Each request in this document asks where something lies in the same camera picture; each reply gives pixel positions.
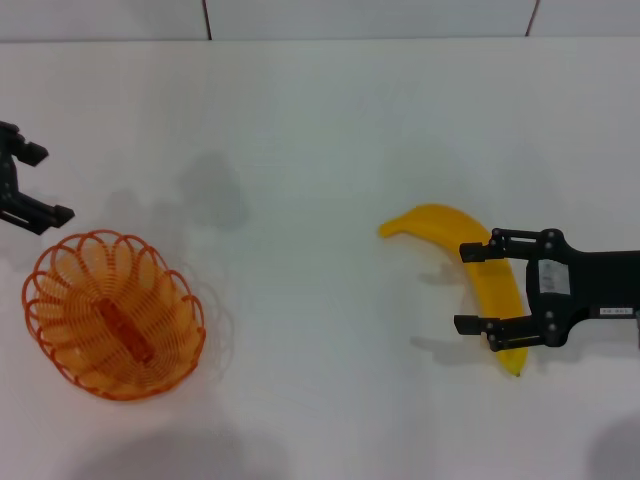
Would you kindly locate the yellow banana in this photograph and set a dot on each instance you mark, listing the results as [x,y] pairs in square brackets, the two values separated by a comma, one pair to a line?
[440,220]

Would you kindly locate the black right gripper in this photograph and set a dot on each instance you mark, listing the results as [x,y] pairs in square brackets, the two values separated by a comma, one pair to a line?
[600,285]

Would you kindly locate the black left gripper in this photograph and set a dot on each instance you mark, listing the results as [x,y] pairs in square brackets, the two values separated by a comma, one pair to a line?
[6,175]

